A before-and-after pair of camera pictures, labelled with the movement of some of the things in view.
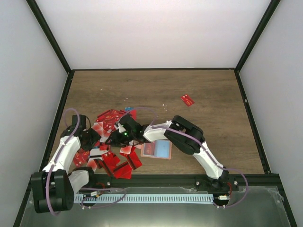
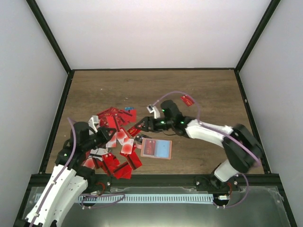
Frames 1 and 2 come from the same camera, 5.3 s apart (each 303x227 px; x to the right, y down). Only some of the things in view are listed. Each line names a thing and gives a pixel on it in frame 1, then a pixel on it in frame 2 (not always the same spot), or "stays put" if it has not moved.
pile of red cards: x=117 y=161 stays put
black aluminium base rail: x=88 y=182 stays put
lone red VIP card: x=187 y=100 stays put
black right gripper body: x=122 y=140 -> x=168 y=124
